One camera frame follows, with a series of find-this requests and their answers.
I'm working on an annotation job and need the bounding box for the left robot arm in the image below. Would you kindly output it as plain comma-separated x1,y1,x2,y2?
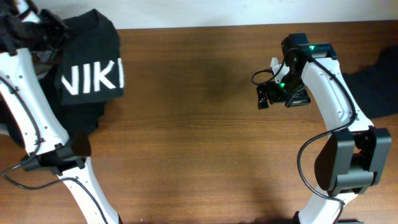
1,1,124,223

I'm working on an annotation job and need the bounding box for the black folded shirt on pile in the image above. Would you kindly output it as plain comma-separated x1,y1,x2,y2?
1,67,106,148

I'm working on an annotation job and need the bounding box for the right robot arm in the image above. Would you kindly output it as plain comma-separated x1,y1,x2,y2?
256,33,392,224

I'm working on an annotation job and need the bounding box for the dark unfolded clothes pile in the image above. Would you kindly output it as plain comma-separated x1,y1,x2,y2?
343,46,397,119

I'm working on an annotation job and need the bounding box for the dark green Nike t-shirt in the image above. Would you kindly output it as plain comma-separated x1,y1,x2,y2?
55,9,124,105

